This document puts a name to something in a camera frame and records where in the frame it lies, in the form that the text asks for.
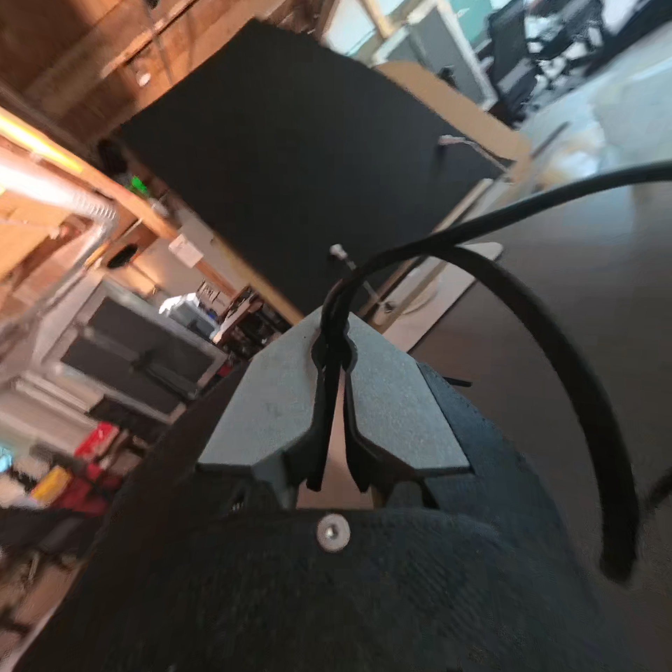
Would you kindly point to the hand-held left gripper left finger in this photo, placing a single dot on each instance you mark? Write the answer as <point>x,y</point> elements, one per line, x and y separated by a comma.
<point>262,409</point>

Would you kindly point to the silver ceiling pipe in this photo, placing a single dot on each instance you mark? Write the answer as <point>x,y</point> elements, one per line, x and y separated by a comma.
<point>52,189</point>

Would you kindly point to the grey computer monitor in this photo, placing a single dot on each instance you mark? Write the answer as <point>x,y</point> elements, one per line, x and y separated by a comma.
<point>147,336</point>

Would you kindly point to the white ceiling spotlight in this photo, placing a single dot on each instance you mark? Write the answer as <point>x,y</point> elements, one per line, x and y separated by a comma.
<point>143,77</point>

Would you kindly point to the black floor lamp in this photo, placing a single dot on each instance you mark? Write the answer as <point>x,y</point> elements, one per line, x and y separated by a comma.
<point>122,256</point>

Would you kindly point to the white paper wall sign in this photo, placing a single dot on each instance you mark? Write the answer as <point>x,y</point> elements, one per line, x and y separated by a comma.
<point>185,249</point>

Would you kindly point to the black board with wooden frame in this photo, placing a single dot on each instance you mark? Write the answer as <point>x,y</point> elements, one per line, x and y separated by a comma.
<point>288,157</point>

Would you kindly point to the row of black office chairs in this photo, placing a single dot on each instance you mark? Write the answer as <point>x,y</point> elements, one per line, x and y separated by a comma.
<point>509,42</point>

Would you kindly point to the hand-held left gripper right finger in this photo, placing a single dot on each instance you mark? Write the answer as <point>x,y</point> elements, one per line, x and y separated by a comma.
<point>404,414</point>

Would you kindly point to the red bag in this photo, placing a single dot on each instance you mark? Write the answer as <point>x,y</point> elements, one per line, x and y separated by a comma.
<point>97,438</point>

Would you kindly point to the black dome ceiling fixture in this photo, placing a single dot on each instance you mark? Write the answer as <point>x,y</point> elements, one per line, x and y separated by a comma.
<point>113,156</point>

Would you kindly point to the grey equipment box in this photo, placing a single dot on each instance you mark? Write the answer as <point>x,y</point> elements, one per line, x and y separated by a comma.
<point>183,312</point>

